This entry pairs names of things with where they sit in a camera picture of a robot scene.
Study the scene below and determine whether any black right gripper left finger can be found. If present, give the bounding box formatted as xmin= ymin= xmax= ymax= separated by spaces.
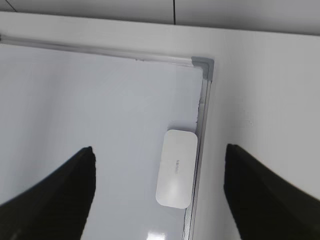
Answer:
xmin=0 ymin=146 xmax=96 ymax=240

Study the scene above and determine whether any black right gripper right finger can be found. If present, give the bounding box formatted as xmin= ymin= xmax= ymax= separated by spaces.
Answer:
xmin=223 ymin=144 xmax=320 ymax=240

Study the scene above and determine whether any white rectangular whiteboard eraser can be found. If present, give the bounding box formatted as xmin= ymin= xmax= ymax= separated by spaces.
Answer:
xmin=155 ymin=129 xmax=198 ymax=209

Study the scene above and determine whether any whiteboard with grey frame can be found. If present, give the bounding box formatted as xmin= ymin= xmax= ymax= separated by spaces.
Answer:
xmin=0 ymin=35 xmax=215 ymax=240

